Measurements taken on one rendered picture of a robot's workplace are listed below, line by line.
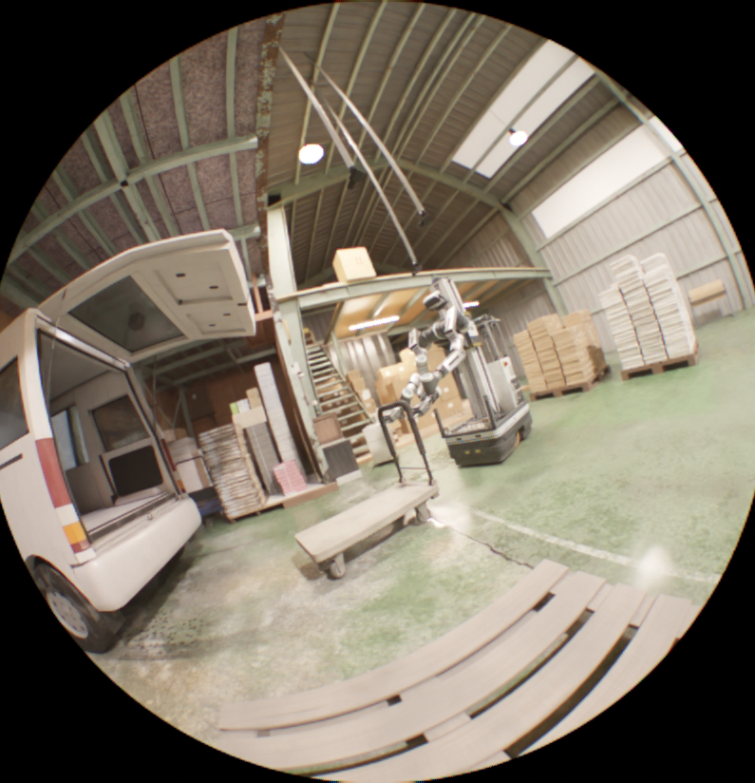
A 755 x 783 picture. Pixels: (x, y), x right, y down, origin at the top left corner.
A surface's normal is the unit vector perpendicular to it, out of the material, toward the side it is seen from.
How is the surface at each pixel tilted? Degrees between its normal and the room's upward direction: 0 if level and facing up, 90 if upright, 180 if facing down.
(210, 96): 180
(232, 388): 90
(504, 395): 90
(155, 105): 180
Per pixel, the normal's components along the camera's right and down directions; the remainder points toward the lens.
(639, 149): -0.90, 0.29
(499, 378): -0.75, 0.23
